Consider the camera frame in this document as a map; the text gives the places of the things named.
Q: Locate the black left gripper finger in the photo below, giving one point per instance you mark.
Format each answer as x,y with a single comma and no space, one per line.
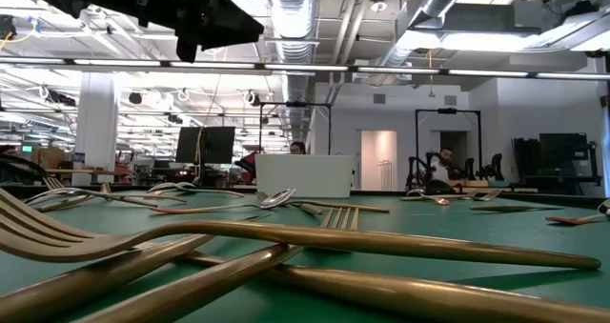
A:
187,51
229,23

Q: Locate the long LED light bar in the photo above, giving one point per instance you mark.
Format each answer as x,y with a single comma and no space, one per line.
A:
305,67

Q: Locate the black monitor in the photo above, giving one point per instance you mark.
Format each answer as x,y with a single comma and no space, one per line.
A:
214,144

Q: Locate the white column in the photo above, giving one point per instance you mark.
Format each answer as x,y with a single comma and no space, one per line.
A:
95,123

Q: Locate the person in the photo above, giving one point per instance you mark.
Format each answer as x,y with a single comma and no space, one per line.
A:
298,147
443,163

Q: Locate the round ceiling sensor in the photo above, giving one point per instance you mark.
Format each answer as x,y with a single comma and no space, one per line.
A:
379,5

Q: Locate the white plastic bin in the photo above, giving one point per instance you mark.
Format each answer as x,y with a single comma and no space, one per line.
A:
305,175

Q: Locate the cardboard box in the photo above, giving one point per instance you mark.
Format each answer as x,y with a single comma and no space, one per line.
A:
47,157

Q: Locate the white door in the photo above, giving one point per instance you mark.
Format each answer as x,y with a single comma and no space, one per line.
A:
379,156

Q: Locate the green table mat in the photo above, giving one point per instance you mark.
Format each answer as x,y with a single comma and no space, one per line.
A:
429,223

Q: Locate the black equipment rack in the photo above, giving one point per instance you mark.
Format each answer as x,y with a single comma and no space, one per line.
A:
562,151

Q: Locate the black station frame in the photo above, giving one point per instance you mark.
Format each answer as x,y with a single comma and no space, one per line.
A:
448,110
295,104

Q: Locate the black ceiling camera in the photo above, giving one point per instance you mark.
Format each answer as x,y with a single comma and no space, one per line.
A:
6,26

